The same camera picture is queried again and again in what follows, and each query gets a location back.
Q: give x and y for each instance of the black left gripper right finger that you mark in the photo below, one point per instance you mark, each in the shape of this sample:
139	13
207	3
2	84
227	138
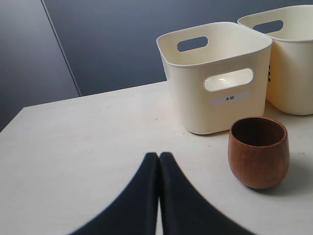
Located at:
184	211

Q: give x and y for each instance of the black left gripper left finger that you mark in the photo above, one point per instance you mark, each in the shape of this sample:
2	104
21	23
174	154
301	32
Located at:
134	211

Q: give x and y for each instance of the brown wooden cup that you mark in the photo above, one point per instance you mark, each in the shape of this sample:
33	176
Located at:
258	152

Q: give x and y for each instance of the left cream plastic bin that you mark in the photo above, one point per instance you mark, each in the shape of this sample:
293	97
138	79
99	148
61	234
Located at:
217	74

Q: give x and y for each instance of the cream plastic bin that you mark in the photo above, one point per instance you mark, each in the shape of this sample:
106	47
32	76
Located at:
217	74
290	73

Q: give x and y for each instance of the middle cream plastic bin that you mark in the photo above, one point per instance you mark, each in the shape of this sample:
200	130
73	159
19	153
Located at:
290	73

